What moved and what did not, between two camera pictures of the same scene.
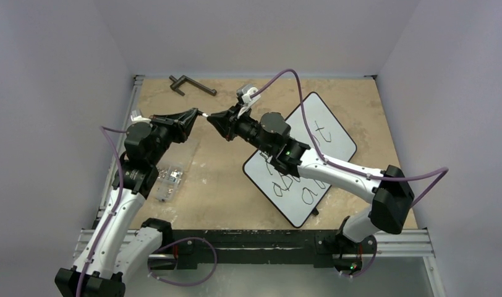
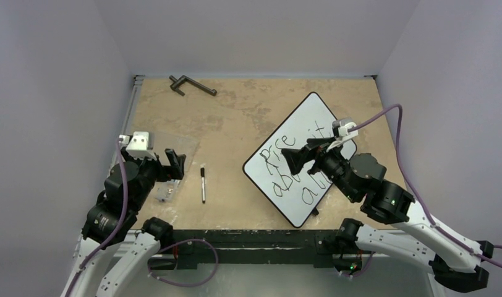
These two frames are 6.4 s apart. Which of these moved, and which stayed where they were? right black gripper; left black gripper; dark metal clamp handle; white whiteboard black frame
Moved: left black gripper; right black gripper
Stayed: white whiteboard black frame; dark metal clamp handle
